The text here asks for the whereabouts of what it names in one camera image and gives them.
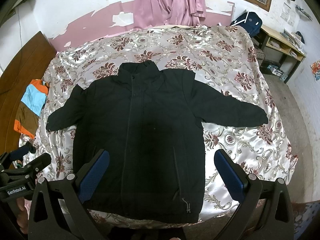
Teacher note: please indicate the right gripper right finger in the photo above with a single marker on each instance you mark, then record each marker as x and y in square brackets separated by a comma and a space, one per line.
[265, 209]

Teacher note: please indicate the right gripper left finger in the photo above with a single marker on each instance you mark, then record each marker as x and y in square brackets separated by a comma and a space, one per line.
[46, 219]

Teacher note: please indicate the black padded jacket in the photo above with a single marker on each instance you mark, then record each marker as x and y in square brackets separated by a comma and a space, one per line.
[150, 122]

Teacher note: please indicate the person's left hand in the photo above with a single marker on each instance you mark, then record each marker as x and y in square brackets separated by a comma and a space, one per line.
[23, 214]

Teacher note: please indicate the orange blue brown garment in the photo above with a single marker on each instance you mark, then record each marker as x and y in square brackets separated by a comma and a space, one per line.
[30, 107]

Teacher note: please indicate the wooden headboard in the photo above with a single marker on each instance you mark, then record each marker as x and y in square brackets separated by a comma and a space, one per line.
[29, 63]

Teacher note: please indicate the wooden shelf desk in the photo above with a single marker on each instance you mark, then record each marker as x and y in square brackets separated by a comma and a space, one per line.
[282, 58]

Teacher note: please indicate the navy blue backpack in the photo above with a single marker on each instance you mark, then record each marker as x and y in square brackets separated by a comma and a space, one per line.
[250, 21]

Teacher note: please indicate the pink hanging curtain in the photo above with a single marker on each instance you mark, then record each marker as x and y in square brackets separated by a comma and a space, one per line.
[152, 13]

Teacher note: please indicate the colourful wall sticker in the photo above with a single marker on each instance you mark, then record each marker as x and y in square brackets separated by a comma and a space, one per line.
[315, 68]

